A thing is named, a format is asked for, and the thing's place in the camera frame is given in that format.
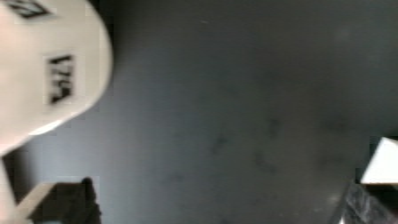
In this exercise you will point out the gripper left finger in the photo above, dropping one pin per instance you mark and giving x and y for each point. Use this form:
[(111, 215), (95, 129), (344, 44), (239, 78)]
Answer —
[(62, 203)]

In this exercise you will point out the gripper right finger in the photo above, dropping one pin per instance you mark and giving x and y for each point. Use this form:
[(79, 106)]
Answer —
[(371, 204)]

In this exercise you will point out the white lamp shade cone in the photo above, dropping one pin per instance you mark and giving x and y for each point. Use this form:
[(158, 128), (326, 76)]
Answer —
[(56, 73)]

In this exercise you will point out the white U-shaped border frame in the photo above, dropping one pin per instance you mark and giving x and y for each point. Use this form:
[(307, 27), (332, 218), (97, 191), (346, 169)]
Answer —
[(381, 173)]

